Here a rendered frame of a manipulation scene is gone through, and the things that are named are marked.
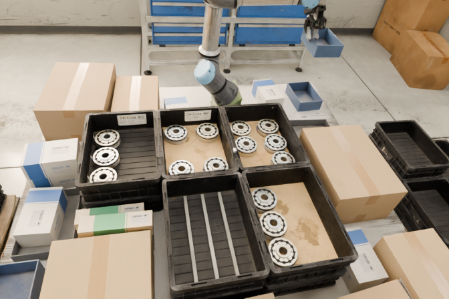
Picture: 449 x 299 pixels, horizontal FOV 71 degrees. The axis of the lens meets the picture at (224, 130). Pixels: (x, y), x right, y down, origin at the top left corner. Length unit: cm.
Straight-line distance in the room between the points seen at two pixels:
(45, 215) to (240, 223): 72
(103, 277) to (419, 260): 104
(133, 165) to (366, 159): 99
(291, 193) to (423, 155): 125
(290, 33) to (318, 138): 208
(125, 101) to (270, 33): 206
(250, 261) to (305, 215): 29
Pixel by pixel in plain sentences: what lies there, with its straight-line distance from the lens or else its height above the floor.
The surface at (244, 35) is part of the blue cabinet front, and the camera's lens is 330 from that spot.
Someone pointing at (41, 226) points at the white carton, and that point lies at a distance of 135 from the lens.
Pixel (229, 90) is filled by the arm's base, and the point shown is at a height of 88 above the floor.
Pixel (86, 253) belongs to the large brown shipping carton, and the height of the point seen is 90.
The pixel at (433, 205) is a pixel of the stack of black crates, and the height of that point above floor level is 38.
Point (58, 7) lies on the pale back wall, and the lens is 415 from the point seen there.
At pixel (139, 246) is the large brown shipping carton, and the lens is 110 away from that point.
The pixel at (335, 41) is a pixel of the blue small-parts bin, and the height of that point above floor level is 111.
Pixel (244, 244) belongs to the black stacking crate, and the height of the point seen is 83.
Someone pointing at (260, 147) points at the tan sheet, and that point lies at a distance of 148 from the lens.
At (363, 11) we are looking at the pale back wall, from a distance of 481.
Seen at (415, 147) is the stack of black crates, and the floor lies 49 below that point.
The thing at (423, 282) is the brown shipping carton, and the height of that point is 86.
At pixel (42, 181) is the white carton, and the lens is 151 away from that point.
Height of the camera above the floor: 187
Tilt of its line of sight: 43 degrees down
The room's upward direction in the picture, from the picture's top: 7 degrees clockwise
